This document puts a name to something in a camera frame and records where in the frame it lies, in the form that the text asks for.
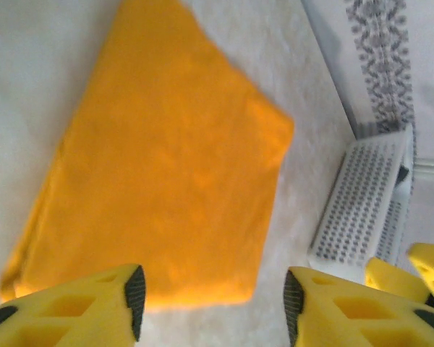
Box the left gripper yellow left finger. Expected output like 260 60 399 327
0 263 147 347

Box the white perforated plastic basket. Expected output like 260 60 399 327
308 124 416 276

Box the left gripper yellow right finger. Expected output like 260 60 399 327
282 266 434 347

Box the yellow orange t-shirt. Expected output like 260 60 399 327
0 0 296 315

